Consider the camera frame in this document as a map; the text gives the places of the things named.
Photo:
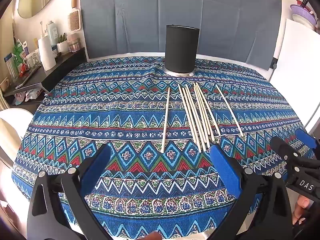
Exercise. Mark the white chair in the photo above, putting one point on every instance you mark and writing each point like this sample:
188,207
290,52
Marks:
12,135

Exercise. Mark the paper towel roll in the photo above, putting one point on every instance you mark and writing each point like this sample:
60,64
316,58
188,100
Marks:
47,53

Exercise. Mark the person's right hand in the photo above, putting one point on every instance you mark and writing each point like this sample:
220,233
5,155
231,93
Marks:
301,211

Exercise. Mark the white bowl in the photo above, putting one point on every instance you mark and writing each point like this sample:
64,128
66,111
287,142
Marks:
303,23

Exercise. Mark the white foam board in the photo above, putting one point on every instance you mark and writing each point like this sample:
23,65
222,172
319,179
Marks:
295,67

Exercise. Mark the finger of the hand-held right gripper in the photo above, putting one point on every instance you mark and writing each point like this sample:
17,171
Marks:
283,152
306,142

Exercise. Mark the grey-blue pump bottle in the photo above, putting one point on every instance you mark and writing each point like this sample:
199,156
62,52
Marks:
52,36

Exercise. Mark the black cylindrical utensil holder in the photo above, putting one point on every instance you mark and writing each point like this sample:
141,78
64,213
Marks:
181,52

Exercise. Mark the grey-blue wall cloth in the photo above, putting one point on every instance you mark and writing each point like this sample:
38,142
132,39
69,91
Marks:
140,17

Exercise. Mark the green packet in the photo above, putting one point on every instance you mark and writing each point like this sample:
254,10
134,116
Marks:
18,52

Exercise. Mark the grey power plug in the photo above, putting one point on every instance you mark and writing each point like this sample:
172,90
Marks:
274,63

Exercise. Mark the paddle hair brush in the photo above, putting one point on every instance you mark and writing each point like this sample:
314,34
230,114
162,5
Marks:
74,20

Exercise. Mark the blue-lidded clear container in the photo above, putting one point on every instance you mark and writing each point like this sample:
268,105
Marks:
9,66

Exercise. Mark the small potted plant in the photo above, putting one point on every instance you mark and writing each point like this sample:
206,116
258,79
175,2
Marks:
62,46

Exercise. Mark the bunch of wooden chopsticks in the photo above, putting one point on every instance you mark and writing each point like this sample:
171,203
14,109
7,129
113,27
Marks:
196,120

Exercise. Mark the blue patterned tablecloth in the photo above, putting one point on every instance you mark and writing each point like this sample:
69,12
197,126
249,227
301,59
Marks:
125,120

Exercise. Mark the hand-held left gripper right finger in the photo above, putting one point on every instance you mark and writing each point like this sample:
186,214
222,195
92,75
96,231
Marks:
225,170

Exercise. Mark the pink glass jar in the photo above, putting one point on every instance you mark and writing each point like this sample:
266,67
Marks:
73,43

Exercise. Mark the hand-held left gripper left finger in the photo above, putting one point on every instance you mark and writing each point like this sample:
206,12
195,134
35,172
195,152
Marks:
100,165

